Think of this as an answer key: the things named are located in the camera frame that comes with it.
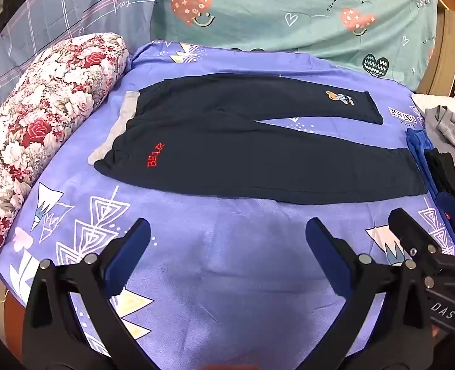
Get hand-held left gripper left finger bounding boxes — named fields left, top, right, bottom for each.
left=21, top=218, right=153, bottom=370

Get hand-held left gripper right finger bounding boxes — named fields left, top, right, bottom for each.
left=305, top=218, right=435, bottom=370

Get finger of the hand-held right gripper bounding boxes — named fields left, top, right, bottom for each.
left=388, top=208, right=444, bottom=278
left=436, top=193, right=455, bottom=257

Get navy pants with grey waistband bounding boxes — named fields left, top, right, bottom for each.
left=88, top=72, right=428, bottom=206

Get black garment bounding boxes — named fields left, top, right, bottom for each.
left=425, top=152, right=455, bottom=216

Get blue garment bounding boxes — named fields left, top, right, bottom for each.
left=405, top=128, right=444, bottom=201

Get purple patterned bed sheet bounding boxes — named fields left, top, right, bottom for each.
left=0, top=39, right=455, bottom=370

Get grey garment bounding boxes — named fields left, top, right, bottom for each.
left=424, top=105, right=455, bottom=174

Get white cloth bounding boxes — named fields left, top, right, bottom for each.
left=411, top=92, right=455, bottom=124

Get red floral quilt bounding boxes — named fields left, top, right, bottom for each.
left=0, top=33, right=130, bottom=266

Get green heart print quilt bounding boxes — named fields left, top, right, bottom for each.
left=150, top=0, right=438, bottom=95

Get grey plaid cloth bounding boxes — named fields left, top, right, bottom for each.
left=0, top=0, right=159, bottom=103

